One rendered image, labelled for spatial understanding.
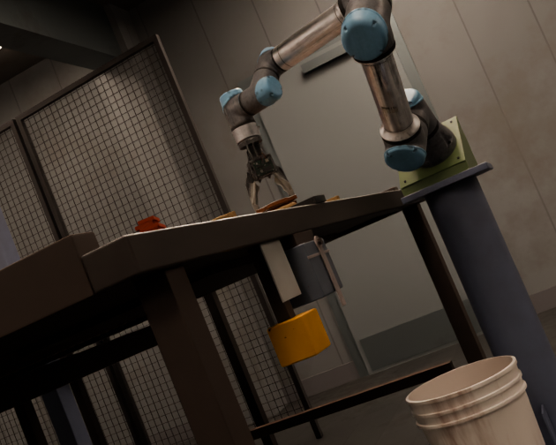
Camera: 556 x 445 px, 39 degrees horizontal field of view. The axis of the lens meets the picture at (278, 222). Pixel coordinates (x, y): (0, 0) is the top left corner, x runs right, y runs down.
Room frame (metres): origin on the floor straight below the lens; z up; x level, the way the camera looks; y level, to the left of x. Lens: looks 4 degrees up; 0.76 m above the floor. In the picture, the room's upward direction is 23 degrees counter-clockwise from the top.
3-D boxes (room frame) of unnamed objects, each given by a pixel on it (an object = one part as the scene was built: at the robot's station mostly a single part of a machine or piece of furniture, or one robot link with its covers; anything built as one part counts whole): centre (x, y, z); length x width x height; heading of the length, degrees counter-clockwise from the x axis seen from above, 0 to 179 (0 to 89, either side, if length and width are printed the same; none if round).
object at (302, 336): (1.55, 0.05, 0.74); 0.09 x 0.08 x 0.24; 158
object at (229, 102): (2.27, -0.02, 1.29); 0.09 x 0.08 x 0.11; 52
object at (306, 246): (1.72, -0.01, 0.77); 0.14 x 0.11 x 0.18; 158
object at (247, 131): (2.27, -0.02, 1.21); 0.08 x 0.08 x 0.05
